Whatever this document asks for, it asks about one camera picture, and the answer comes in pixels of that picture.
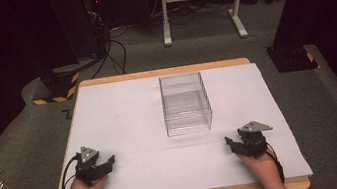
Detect dark equipment rack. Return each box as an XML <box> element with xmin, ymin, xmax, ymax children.
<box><xmin>46</xmin><ymin>0</ymin><xmax>115</xmax><ymax>65</ymax></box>

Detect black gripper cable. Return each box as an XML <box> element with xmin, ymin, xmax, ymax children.
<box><xmin>55</xmin><ymin>153</ymin><xmax>88</xmax><ymax>189</ymax></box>
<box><xmin>265</xmin><ymin>145</ymin><xmax>287</xmax><ymax>187</ymax></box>

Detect white table mat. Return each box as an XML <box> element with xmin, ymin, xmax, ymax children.
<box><xmin>38</xmin><ymin>54</ymin><xmax>315</xmax><ymax>189</ymax></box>

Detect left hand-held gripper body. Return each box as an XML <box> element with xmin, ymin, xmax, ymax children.
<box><xmin>70</xmin><ymin>143</ymin><xmax>105</xmax><ymax>189</ymax></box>

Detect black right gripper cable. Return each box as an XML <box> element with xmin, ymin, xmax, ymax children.
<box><xmin>265</xmin><ymin>145</ymin><xmax>287</xmax><ymax>187</ymax></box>

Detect black floor cables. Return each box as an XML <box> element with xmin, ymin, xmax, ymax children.
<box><xmin>83</xmin><ymin>25</ymin><xmax>131</xmax><ymax>81</ymax></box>

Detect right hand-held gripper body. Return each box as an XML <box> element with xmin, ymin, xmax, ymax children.
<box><xmin>235</xmin><ymin>118</ymin><xmax>278</xmax><ymax>161</ymax></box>

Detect black flat stand base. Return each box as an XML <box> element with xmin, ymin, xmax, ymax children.
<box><xmin>264</xmin><ymin>38</ymin><xmax>319</xmax><ymax>76</ymax></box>

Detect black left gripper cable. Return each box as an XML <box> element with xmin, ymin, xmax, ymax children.
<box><xmin>55</xmin><ymin>153</ymin><xmax>88</xmax><ymax>189</ymax></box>

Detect black yellow-striped stand base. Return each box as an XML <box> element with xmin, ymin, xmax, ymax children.
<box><xmin>27</xmin><ymin>62</ymin><xmax>85</xmax><ymax>108</ymax></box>

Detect clear plastic box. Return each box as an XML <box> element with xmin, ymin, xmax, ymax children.
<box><xmin>157</xmin><ymin>70</ymin><xmax>216</xmax><ymax>138</ymax></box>

